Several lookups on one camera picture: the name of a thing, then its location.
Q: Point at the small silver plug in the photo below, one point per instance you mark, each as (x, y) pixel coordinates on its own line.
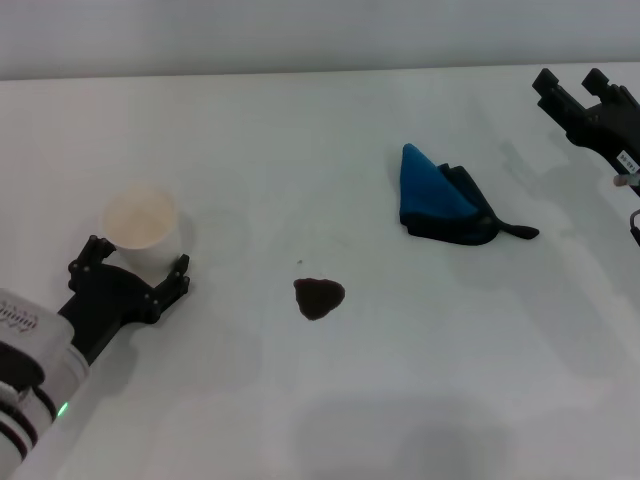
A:
(626, 181)

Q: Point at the black liquid stain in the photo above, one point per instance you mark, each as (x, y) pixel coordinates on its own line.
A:
(317, 299)

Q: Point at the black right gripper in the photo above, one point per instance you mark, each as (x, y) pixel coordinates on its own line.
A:
(607, 130)

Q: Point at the blue rag with black edge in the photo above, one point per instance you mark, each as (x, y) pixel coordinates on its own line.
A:
(435, 200)

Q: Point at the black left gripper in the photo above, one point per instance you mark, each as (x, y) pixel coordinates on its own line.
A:
(107, 295)

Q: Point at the white paper cup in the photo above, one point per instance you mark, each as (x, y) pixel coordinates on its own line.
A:
(142, 225)

